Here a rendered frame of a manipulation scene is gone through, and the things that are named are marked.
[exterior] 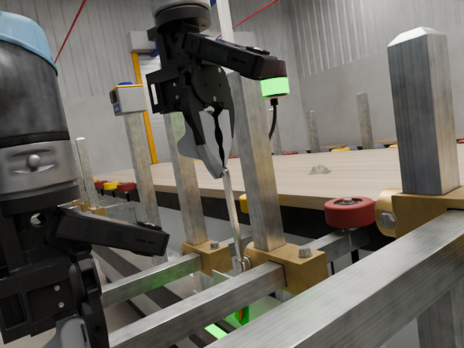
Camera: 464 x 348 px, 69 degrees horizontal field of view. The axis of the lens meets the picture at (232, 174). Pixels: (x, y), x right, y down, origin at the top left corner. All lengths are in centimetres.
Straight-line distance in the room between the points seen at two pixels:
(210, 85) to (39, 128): 21
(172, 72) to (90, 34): 831
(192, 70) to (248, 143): 14
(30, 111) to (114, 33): 852
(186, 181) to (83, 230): 39
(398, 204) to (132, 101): 74
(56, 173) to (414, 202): 32
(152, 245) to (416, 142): 27
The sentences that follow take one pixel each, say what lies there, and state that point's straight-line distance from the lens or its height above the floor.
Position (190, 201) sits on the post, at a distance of 72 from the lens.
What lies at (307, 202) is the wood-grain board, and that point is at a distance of 73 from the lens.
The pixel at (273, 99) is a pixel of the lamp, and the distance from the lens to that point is 55.
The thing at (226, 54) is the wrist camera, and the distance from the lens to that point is 41.
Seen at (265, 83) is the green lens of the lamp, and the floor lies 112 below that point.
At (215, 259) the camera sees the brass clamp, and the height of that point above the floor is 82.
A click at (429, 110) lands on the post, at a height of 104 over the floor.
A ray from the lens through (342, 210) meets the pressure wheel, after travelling 57.
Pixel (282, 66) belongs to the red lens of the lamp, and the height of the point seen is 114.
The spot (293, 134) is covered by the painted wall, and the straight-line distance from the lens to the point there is 1072.
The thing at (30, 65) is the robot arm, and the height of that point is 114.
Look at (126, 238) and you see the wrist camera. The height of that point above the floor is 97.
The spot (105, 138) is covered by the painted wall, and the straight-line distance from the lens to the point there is 826.
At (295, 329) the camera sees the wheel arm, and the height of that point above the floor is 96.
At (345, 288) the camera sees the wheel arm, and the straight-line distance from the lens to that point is 20.
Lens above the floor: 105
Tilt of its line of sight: 6 degrees down
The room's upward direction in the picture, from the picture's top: 10 degrees counter-clockwise
